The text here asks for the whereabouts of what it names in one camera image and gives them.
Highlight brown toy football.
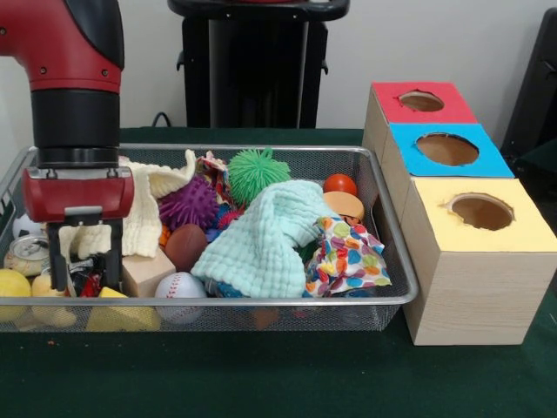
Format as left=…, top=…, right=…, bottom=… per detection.
left=164, top=224, right=208, bottom=273

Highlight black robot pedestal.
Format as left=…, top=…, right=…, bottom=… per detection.
left=167, top=0, right=352, bottom=130

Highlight colourful dotted cloth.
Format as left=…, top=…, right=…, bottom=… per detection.
left=304, top=217, right=392, bottom=298

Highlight white baseball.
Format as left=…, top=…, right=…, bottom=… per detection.
left=154, top=272, right=208, bottom=324

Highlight cream waffle cloth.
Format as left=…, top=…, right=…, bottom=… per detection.
left=58, top=149, right=198, bottom=262

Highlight yellow ball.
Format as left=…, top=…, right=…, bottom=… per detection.
left=0, top=268, right=32, bottom=323

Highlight green puffer ball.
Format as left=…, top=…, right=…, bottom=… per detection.
left=227, top=147, right=291, bottom=204

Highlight crushed red black can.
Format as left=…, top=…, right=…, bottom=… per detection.
left=64, top=256, right=110, bottom=298

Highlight small soccer ball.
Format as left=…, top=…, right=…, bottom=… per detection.
left=11, top=215, right=47, bottom=240

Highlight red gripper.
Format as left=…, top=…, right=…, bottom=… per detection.
left=21, top=166, right=134, bottom=292

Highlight mint green waffle cloth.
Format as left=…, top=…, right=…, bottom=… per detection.
left=190, top=180, right=340, bottom=300

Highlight wooden box with three holes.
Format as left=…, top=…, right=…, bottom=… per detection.
left=361, top=80, right=557, bottom=347

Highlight black upright panel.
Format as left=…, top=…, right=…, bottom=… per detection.
left=500, top=7, right=557, bottom=152

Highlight purple spiky ball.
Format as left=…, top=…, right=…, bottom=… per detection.
left=158, top=175, right=220, bottom=230

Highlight silver mesh bin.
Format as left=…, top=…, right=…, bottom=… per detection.
left=0, top=142, right=420, bottom=334

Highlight dark green table cloth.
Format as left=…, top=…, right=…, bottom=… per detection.
left=515, top=141, right=557, bottom=210
left=0, top=126, right=557, bottom=418

